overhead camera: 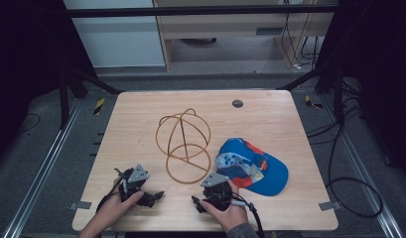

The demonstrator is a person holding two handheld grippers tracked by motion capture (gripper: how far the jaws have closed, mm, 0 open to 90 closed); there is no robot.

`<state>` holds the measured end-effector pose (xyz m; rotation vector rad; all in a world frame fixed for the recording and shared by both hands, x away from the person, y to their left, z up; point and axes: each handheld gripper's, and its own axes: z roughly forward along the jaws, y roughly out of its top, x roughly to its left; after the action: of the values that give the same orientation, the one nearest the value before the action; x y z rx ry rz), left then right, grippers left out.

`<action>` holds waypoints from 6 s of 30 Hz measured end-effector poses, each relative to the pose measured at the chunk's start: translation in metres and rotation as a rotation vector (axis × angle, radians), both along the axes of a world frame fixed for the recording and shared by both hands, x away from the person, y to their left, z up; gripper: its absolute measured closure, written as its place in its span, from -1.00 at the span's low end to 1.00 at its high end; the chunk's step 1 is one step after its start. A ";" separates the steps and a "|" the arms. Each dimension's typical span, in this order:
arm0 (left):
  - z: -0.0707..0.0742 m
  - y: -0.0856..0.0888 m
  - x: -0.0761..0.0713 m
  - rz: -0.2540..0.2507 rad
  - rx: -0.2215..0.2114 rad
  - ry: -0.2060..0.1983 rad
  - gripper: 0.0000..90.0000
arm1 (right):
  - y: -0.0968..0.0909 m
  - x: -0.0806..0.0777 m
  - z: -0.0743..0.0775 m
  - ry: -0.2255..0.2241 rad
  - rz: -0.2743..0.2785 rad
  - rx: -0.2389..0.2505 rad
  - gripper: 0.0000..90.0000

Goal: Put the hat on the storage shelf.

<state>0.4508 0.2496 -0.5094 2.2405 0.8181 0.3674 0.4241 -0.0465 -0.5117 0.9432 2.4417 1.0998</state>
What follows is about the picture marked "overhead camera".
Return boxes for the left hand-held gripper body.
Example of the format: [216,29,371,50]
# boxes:
[114,164,151,203]

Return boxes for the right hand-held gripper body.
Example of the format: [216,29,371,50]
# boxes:
[200,172,233,212]

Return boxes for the person's right hand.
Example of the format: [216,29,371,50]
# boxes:
[199,179,249,234]

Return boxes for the person's left hand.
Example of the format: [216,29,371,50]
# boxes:
[90,189,145,232]

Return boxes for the blue patterned cap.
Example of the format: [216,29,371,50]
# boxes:
[214,137,290,197]

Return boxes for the yellow black hazard tape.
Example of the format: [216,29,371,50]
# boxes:
[92,97,106,116]
[304,94,324,110]

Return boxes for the black metal stand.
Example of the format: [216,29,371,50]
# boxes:
[276,62,345,125]
[58,63,124,130]

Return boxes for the white cabinet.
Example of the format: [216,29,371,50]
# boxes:
[63,0,167,68]

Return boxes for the black curtain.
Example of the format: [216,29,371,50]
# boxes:
[0,0,99,167]
[318,0,406,186]

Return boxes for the light wooden desk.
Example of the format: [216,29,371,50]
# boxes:
[152,0,338,72]

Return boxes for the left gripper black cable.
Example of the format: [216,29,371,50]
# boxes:
[95,178,125,213]

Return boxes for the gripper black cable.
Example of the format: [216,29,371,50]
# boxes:
[95,178,125,213]
[229,192,266,238]

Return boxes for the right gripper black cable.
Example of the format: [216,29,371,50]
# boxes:
[229,192,266,238]

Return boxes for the grey table edge bracket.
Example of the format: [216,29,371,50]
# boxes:
[68,200,93,211]
[318,200,342,212]

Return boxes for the brown wire hat stand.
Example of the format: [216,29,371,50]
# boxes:
[155,107,212,185]

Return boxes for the aluminium floor rail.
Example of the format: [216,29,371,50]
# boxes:
[318,93,405,238]
[1,98,83,238]

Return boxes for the black floor cable loop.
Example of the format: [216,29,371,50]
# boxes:
[304,108,385,219]

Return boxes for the hanging black cables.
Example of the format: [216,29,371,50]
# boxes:
[280,0,322,70]

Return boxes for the black frame crossbar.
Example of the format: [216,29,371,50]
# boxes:
[63,4,338,19]

